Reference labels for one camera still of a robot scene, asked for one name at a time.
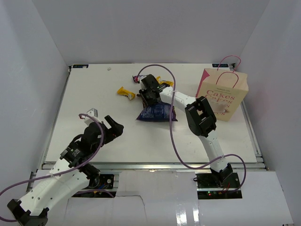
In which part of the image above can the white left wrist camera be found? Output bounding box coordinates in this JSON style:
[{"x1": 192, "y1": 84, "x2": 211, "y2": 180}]
[{"x1": 79, "y1": 108, "x2": 99, "y2": 126}]

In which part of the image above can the yellow candy bar left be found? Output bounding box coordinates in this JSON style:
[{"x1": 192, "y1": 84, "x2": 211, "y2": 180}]
[{"x1": 117, "y1": 87, "x2": 135, "y2": 100}]

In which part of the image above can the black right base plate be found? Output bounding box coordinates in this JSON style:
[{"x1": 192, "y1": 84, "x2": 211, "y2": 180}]
[{"x1": 193, "y1": 173, "x2": 240, "y2": 190}]

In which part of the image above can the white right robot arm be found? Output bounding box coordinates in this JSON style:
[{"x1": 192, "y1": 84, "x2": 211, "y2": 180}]
[{"x1": 139, "y1": 74, "x2": 233, "y2": 188}]

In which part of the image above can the purple candy bag small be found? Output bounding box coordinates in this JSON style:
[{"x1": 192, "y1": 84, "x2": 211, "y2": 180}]
[{"x1": 132, "y1": 75, "x2": 141, "y2": 84}]

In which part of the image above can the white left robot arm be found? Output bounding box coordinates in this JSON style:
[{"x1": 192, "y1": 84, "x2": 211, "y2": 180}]
[{"x1": 7, "y1": 114, "x2": 124, "y2": 226}]

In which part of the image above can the yellow candy pack centre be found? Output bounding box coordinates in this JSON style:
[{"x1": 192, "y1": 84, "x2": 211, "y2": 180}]
[{"x1": 156, "y1": 76, "x2": 174, "y2": 87}]

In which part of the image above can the large blue snack bag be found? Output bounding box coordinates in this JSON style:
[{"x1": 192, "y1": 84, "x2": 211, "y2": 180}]
[{"x1": 136, "y1": 102, "x2": 171, "y2": 122}]

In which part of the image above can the beige paper cakes bag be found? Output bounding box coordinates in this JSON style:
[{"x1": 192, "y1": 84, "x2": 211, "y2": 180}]
[{"x1": 196, "y1": 61, "x2": 249, "y2": 121}]

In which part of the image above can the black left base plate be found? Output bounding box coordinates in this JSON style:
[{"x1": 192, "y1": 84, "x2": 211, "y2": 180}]
[{"x1": 88, "y1": 174, "x2": 114, "y2": 189}]

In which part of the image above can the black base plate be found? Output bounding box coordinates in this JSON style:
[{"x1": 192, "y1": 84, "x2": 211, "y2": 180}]
[
  {"x1": 193, "y1": 173, "x2": 240, "y2": 190},
  {"x1": 88, "y1": 174, "x2": 114, "y2": 189}
]

